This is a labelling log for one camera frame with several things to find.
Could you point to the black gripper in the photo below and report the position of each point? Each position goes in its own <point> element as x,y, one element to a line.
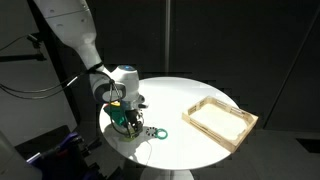
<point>133,110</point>

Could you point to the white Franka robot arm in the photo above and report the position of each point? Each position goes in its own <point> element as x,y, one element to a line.
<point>80,36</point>

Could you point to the blue purple equipment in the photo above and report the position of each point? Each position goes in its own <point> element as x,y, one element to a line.
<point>63,156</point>

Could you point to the wooden tray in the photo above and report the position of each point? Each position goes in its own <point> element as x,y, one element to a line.
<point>218,125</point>

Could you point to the grey vertical pole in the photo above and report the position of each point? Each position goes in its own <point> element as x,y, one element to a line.
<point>167,36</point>

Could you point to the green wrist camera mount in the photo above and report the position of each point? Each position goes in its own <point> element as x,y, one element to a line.
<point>116,115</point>

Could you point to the white table pedestal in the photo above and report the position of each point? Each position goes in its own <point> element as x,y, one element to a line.
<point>166,174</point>

